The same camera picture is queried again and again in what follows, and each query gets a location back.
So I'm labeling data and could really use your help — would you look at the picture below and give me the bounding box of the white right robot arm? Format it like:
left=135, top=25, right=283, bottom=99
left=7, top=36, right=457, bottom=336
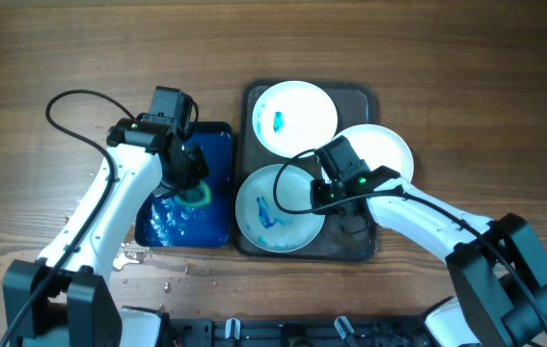
left=313, top=136, right=547, bottom=346

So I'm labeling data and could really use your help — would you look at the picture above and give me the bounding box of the blue tray with water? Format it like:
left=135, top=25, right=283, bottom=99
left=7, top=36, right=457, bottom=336
left=134, top=121, right=233, bottom=247

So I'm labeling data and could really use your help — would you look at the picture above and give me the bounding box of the grey white plate bottom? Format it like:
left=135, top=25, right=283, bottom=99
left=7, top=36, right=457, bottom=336
left=235, top=164, right=325, bottom=253

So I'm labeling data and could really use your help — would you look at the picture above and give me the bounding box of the green scrubbing sponge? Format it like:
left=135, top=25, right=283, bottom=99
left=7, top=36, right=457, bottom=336
left=174, top=180, right=212, bottom=208

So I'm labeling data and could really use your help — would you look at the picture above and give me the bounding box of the dark brown serving tray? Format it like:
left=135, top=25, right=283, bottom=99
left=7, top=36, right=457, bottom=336
left=232, top=78, right=379, bottom=263

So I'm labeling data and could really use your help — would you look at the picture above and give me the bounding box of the white plate top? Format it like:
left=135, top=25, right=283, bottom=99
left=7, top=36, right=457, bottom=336
left=252, top=81, right=339, bottom=158

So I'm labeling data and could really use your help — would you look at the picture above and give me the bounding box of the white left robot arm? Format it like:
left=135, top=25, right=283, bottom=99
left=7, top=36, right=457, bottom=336
left=0, top=114, right=208, bottom=346

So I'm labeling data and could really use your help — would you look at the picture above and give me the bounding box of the pinkish white plate right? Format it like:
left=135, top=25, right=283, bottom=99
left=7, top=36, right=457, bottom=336
left=334, top=124, right=415, bottom=181

